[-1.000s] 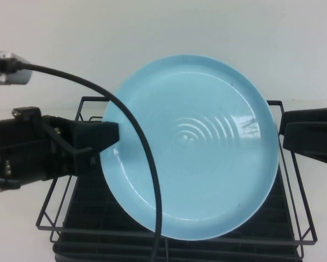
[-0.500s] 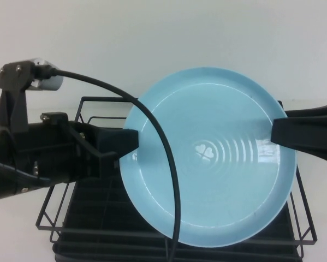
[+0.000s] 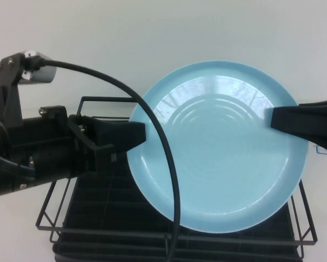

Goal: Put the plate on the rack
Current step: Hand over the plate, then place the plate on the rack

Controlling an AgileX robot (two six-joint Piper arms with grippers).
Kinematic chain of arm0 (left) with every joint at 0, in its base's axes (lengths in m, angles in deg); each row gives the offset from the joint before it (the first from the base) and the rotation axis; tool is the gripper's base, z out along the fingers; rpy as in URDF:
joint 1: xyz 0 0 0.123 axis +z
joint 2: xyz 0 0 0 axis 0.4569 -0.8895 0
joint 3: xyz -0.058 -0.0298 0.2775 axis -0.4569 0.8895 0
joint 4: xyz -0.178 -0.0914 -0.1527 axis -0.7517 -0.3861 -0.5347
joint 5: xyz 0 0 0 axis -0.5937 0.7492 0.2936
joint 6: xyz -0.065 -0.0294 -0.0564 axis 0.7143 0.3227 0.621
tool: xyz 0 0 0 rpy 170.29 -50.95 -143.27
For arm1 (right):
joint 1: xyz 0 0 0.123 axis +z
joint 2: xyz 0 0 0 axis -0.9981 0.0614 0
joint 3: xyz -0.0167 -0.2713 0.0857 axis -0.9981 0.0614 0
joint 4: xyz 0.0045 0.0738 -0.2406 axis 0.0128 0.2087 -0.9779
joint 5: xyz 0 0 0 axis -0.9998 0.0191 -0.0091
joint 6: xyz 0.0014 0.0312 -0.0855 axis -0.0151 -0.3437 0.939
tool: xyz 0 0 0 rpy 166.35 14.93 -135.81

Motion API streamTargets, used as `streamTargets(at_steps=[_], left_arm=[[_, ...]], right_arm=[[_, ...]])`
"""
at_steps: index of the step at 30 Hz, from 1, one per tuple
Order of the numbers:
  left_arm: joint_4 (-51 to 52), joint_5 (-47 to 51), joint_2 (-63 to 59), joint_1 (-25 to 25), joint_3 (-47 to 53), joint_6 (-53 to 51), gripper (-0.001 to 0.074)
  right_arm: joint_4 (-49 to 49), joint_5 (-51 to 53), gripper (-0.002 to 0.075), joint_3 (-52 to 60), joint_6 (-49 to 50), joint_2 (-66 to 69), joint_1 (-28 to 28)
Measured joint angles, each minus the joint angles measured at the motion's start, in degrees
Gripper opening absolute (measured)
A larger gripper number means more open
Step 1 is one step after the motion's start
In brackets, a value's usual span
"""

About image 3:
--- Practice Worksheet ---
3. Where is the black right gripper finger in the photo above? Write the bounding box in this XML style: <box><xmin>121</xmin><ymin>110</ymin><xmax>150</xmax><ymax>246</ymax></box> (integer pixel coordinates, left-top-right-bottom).
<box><xmin>269</xmin><ymin>103</ymin><xmax>327</xmax><ymax>158</ymax></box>
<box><xmin>298</xmin><ymin>96</ymin><xmax>327</xmax><ymax>109</ymax></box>

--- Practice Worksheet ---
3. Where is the black ribbed drip tray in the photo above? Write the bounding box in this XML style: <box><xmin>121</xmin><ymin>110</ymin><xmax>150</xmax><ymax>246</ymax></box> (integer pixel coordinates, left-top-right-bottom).
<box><xmin>51</xmin><ymin>174</ymin><xmax>303</xmax><ymax>262</ymax></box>

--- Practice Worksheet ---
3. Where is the light blue round plate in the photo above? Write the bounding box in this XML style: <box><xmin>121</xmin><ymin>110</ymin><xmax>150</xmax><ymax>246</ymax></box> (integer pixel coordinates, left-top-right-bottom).
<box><xmin>126</xmin><ymin>60</ymin><xmax>309</xmax><ymax>234</ymax></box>

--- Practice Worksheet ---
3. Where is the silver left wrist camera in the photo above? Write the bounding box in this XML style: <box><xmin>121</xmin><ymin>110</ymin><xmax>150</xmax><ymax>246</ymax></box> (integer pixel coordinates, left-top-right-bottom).
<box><xmin>15</xmin><ymin>50</ymin><xmax>57</xmax><ymax>85</ymax></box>

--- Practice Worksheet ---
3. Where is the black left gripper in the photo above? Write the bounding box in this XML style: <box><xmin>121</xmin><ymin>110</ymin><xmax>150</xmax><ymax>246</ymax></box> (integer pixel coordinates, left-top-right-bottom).
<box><xmin>7</xmin><ymin>105</ymin><xmax>147</xmax><ymax>183</ymax></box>

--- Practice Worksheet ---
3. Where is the black wire dish rack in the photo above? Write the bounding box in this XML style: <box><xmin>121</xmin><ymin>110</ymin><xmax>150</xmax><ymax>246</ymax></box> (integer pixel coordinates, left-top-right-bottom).
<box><xmin>35</xmin><ymin>96</ymin><xmax>318</xmax><ymax>262</ymax></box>

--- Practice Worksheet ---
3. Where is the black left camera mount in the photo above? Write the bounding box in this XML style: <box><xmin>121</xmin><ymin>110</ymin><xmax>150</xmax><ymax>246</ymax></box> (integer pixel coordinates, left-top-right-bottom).
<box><xmin>0</xmin><ymin>53</ymin><xmax>26</xmax><ymax>132</ymax></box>

